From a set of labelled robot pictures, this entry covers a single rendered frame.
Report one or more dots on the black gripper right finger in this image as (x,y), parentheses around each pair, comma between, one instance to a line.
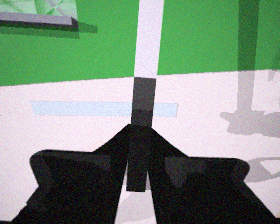
(168,169)

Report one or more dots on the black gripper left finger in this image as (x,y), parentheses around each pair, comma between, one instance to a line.
(105,166)

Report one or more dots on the green putting mat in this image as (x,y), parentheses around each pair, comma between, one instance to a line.
(196,36)

